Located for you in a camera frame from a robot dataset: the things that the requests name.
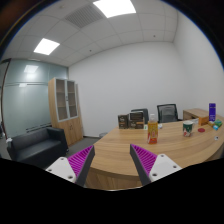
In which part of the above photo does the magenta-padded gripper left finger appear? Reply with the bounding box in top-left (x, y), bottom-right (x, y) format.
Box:
top-left (45, 145), bottom-right (96, 188)

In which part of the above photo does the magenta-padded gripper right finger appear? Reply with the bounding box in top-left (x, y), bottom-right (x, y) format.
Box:
top-left (129, 143), bottom-right (183, 186)

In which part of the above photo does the orange drink bottle white cap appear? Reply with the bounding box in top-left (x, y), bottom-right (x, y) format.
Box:
top-left (146, 113), bottom-right (159, 145)

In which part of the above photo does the black leather sofa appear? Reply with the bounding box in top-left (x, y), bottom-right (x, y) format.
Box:
top-left (6, 126), bottom-right (70, 169)

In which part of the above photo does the wooden glass-door cabinet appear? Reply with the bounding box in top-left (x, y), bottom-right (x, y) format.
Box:
top-left (47, 77), bottom-right (84, 147)

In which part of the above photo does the green patterned mug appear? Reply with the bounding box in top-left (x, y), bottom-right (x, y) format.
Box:
top-left (182, 120), bottom-right (194, 138)

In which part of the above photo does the black mesh office chair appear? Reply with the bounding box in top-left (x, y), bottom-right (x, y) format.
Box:
top-left (156, 103), bottom-right (183, 124)

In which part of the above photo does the dark grey padded office chair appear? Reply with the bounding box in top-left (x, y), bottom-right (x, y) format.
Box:
top-left (130, 107), bottom-right (150, 125)

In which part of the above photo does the flat dark brown carton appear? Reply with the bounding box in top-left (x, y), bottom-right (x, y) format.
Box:
top-left (128, 110), bottom-right (145, 122)

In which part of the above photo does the tall dark brown carton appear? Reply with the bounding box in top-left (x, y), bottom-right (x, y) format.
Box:
top-left (117, 114), bottom-right (130, 130)

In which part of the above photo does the orange-brown cardboard box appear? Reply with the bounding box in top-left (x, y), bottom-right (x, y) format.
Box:
top-left (198, 116), bottom-right (210, 126)

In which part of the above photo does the wooden side desk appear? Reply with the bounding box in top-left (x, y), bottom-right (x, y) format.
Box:
top-left (182, 107), bottom-right (210, 122)

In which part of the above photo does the purple standing pouch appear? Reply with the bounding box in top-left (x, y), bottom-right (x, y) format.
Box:
top-left (208, 102), bottom-right (217, 122)

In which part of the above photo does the small ceiling light panel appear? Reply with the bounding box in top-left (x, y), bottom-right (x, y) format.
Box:
top-left (33, 37), bottom-right (61, 56)

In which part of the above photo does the large ceiling light panel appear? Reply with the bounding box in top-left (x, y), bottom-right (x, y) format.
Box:
top-left (92, 0), bottom-right (137, 19)

